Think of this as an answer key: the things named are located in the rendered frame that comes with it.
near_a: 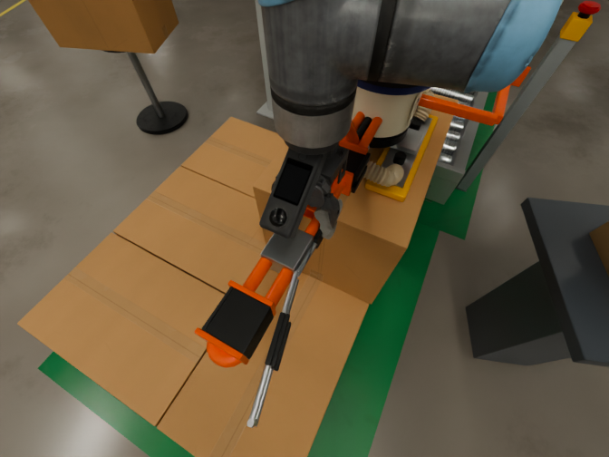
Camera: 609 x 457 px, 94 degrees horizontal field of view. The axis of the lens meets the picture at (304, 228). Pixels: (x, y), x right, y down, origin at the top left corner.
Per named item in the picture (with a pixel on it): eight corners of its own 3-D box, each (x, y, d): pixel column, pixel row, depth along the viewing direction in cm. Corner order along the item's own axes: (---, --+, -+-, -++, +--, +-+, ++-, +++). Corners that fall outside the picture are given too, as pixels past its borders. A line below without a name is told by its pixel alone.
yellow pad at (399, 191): (403, 112, 87) (409, 97, 83) (436, 121, 85) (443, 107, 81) (363, 189, 71) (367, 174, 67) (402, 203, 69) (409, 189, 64)
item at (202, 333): (236, 291, 46) (230, 278, 42) (276, 312, 44) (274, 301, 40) (204, 340, 42) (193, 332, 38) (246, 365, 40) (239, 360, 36)
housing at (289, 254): (281, 234, 52) (279, 220, 48) (314, 248, 50) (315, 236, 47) (261, 265, 49) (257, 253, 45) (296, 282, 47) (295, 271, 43)
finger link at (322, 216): (353, 221, 51) (343, 182, 44) (340, 247, 48) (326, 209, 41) (338, 218, 52) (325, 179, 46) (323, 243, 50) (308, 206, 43)
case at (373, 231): (333, 154, 134) (343, 69, 101) (417, 183, 125) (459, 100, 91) (268, 257, 106) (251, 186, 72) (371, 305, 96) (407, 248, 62)
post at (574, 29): (458, 181, 197) (573, 11, 112) (468, 185, 195) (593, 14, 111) (455, 189, 194) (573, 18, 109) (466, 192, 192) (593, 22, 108)
